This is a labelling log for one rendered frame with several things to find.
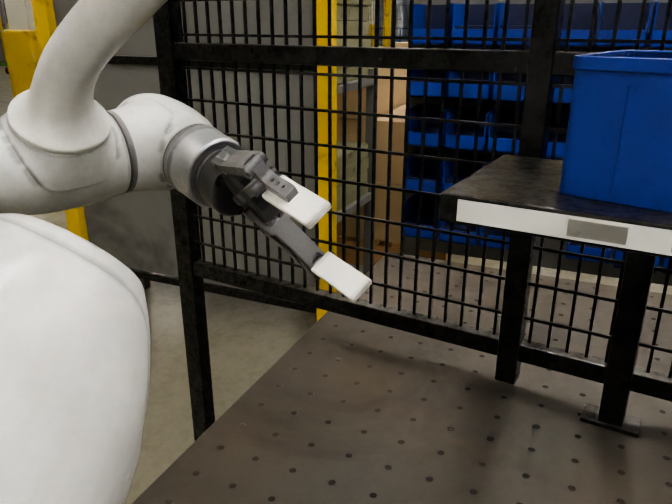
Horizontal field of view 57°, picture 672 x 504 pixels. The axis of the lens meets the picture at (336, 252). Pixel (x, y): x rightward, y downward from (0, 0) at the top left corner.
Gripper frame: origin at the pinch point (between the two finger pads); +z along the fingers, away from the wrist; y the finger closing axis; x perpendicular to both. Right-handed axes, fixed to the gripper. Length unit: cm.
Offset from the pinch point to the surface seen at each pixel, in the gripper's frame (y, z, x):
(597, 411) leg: 38.0, 21.0, -12.6
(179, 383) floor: 127, -107, 35
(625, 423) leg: 37.4, 24.6, -13.2
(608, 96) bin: -4.6, 13.9, -25.0
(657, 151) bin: -1.6, 19.5, -23.5
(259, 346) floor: 149, -109, 6
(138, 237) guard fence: 124, -176, 7
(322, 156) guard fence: 96, -105, -53
